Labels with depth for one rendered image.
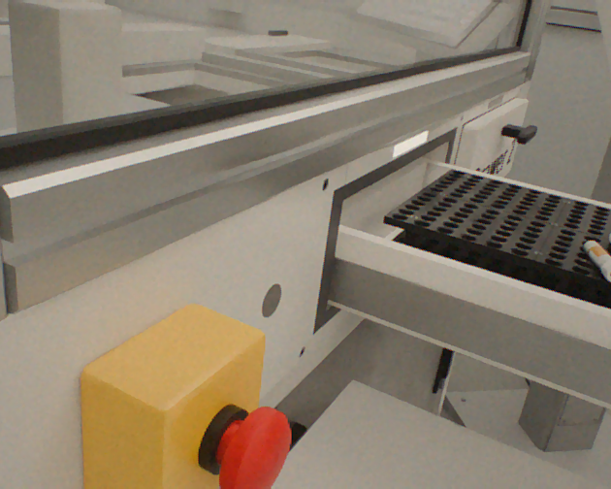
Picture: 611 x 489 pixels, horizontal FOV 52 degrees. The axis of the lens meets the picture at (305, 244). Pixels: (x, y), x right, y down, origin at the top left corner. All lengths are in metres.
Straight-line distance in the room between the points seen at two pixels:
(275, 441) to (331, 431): 0.21
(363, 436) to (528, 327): 0.14
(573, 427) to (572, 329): 1.31
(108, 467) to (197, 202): 0.12
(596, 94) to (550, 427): 1.06
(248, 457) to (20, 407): 0.09
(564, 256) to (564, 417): 1.24
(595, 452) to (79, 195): 1.67
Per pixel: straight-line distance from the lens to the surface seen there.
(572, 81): 2.21
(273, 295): 0.38
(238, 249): 0.33
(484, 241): 0.46
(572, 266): 0.46
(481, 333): 0.43
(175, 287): 0.29
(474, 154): 0.72
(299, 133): 0.35
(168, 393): 0.24
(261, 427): 0.26
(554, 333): 0.42
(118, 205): 0.24
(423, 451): 0.47
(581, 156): 2.23
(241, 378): 0.28
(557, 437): 1.72
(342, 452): 0.45
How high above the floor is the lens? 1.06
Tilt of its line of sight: 24 degrees down
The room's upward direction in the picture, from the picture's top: 7 degrees clockwise
